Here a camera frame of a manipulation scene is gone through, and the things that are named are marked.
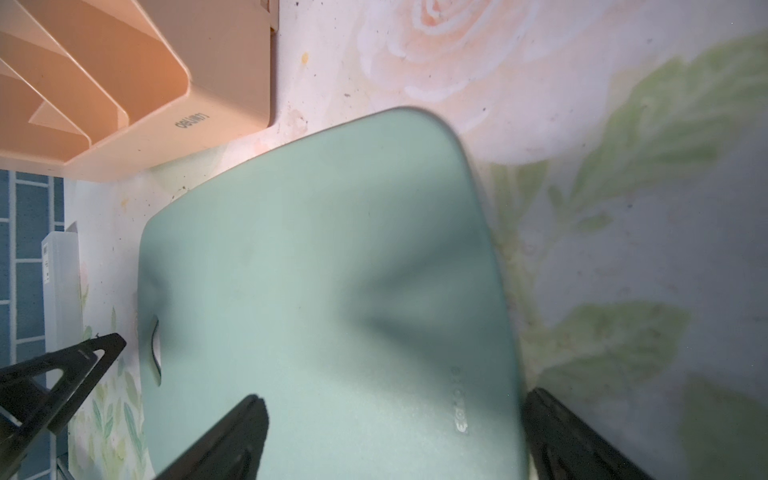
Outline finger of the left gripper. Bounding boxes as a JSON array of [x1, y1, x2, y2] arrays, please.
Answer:
[[1, 333, 126, 479]]

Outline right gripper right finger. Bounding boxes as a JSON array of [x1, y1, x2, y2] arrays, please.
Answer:
[[523, 388, 651, 480]]

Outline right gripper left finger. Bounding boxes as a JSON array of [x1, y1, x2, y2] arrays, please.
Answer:
[[157, 395, 269, 480]]

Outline green cutting board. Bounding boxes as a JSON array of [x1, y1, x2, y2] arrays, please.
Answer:
[[138, 108, 528, 479]]

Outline peach desk file organizer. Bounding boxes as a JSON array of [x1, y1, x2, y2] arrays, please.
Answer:
[[1, 0, 279, 182]]

